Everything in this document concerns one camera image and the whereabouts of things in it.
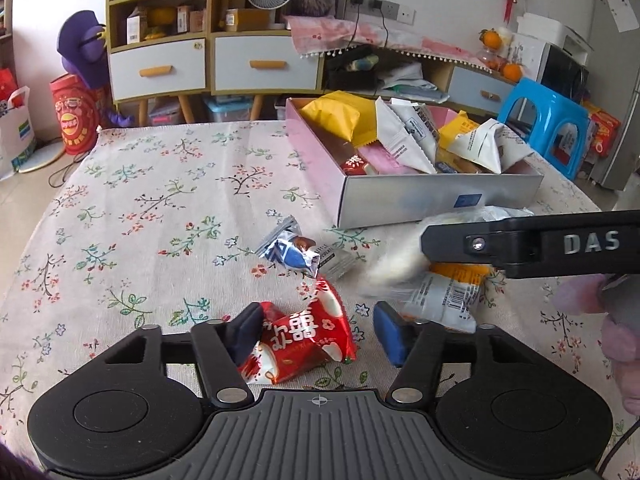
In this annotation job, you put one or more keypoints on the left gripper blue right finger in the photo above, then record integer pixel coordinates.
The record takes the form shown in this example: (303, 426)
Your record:
(394, 333)

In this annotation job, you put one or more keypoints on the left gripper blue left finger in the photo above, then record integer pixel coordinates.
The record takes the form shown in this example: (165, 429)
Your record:
(243, 332)

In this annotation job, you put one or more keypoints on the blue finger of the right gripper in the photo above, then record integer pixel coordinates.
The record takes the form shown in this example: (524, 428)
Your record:
(478, 242)

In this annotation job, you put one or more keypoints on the red and white snack packet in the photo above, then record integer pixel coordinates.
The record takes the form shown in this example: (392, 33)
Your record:
(293, 344)

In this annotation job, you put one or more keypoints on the white green snack packet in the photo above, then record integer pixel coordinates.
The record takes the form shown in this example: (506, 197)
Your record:
(448, 295)

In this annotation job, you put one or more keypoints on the clear bread roll packet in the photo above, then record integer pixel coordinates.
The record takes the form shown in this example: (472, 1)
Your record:
(399, 266)

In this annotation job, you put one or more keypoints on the small yellow snack packet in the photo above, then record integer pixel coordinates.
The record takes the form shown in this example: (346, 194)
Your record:
(455, 166)

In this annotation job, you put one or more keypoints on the large yellow sandwich cake packet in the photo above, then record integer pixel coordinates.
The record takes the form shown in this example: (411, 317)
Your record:
(452, 124)

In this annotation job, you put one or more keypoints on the pink wafer snack packet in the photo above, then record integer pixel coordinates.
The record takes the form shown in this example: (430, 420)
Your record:
(381, 160)

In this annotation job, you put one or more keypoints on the white printed snack packet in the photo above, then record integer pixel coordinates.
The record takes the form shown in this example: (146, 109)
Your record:
(392, 133)

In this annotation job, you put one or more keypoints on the yellow pillow snack packet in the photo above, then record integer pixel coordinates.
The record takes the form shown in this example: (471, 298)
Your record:
(349, 117)

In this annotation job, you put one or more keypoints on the white nut snack packet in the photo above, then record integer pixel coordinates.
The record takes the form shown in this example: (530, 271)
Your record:
(492, 145)

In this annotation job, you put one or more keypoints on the red strawberry snack packet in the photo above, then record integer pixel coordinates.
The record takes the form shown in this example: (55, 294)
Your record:
(357, 166)

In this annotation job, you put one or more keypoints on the pink gloved right hand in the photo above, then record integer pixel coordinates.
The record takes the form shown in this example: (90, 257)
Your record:
(617, 297)

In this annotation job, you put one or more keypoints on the small blue white candy packet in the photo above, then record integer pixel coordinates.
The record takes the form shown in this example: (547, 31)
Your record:
(287, 246)

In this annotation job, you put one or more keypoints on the blue plastic stool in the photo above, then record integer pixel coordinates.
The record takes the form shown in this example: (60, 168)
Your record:
(559, 131)

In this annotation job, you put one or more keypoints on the floral tablecloth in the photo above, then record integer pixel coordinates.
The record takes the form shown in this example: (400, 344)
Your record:
(113, 363)

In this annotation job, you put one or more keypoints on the low wooden tv console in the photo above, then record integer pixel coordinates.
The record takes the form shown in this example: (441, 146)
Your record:
(372, 72)

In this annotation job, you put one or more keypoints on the orange fruit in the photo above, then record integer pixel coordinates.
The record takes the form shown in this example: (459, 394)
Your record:
(491, 40)

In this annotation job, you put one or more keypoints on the pink floral cabinet cloth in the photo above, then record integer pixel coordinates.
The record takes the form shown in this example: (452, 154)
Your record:
(324, 36)

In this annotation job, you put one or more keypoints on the red cylindrical gift bag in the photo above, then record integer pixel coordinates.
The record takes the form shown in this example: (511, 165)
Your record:
(79, 113)

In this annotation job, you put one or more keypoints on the white shopping bag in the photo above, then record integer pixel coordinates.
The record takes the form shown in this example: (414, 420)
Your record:
(18, 140)

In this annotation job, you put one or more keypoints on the wooden cabinet with drawers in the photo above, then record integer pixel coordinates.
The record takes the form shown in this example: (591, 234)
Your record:
(177, 49)

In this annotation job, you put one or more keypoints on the purple plush toy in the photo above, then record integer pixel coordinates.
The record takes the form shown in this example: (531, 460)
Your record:
(83, 51)

